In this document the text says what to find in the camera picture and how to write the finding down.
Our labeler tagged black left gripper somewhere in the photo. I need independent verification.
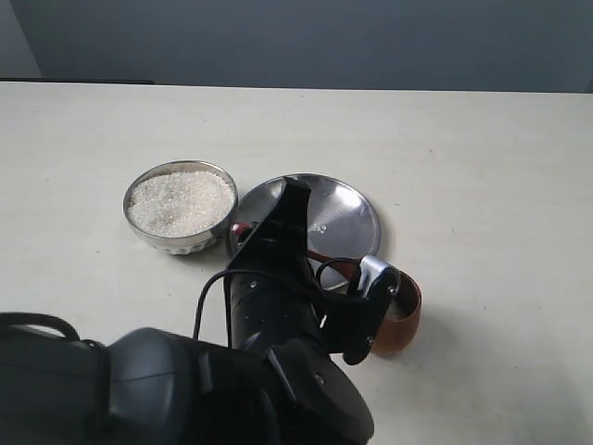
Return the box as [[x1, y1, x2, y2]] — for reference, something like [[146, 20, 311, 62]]
[[224, 176, 385, 365]]

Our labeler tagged dark red wooden spoon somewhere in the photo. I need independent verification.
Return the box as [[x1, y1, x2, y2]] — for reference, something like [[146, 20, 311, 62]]
[[231, 222, 360, 282]]

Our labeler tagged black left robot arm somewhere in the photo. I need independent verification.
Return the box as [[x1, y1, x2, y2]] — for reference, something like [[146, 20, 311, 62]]
[[1, 177, 374, 444]]

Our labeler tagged steel bowl of rice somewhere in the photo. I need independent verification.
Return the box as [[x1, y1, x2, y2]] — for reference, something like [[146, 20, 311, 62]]
[[122, 160, 238, 255]]

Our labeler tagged round steel plate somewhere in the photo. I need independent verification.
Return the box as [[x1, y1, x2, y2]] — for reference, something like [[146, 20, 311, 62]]
[[226, 173, 381, 291]]

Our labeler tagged brown wooden cup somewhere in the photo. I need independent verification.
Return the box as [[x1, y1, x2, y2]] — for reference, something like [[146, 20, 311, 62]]
[[372, 272, 423, 357]]

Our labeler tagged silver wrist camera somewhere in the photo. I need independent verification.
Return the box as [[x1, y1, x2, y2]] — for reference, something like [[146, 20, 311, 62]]
[[347, 255, 401, 299]]

